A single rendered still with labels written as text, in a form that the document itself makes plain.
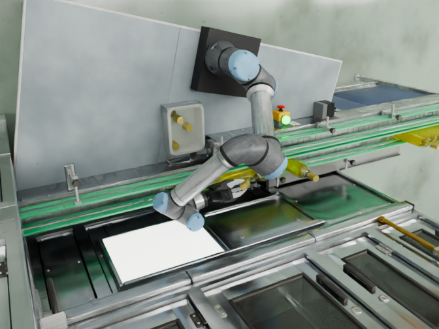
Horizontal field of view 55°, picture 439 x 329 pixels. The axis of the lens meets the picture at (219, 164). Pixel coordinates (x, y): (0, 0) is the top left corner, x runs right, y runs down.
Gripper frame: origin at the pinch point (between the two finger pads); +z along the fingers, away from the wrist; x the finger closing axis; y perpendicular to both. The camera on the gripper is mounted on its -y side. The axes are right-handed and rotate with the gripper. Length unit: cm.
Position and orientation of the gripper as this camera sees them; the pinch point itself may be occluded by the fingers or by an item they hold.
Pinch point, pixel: (243, 185)
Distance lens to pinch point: 187.2
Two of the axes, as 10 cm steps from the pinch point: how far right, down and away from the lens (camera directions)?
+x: 2.4, 9.5, 1.8
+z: 8.8, -2.9, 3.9
